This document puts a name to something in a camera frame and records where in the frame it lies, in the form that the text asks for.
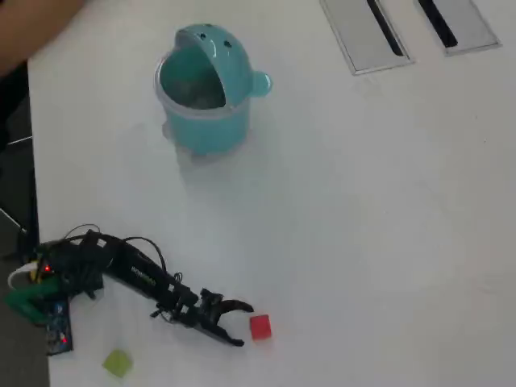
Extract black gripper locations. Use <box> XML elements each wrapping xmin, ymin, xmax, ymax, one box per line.
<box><xmin>177</xmin><ymin>295</ymin><xmax>256</xmax><ymax>348</ymax></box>

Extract red cube block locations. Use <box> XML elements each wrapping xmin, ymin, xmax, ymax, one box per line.
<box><xmin>248</xmin><ymin>313</ymin><xmax>273</xmax><ymax>343</ymax></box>

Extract green cube block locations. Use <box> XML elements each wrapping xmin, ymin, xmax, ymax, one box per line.
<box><xmin>102</xmin><ymin>348</ymin><xmax>135</xmax><ymax>379</ymax></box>

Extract person bare forearm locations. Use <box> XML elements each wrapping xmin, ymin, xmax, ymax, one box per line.
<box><xmin>0</xmin><ymin>0</ymin><xmax>88</xmax><ymax>77</ymax></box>

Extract teal whale-shaped bin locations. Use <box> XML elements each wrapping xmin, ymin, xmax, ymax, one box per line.
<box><xmin>152</xmin><ymin>23</ymin><xmax>273</xmax><ymax>157</ymax></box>

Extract blue circuit board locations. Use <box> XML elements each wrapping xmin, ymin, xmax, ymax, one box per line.
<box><xmin>42</xmin><ymin>298</ymin><xmax>76</xmax><ymax>356</ymax></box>

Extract green table clamp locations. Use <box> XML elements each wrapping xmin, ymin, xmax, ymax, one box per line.
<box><xmin>4</xmin><ymin>277</ymin><xmax>61</xmax><ymax>323</ymax></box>

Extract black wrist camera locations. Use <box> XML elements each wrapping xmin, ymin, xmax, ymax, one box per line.
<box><xmin>200</xmin><ymin>287</ymin><xmax>225</xmax><ymax>310</ymax></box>

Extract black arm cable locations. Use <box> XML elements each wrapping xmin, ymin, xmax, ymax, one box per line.
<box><xmin>64</xmin><ymin>223</ymin><xmax>169</xmax><ymax>279</ymax></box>

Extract white cable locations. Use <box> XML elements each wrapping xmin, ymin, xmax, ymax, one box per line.
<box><xmin>7</xmin><ymin>261</ymin><xmax>41</xmax><ymax>289</ymax></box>

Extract silver cable grommet plate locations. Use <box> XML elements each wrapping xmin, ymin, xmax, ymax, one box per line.
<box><xmin>414</xmin><ymin>0</ymin><xmax>503</xmax><ymax>56</ymax></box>
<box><xmin>319</xmin><ymin>0</ymin><xmax>416</xmax><ymax>77</ymax></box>

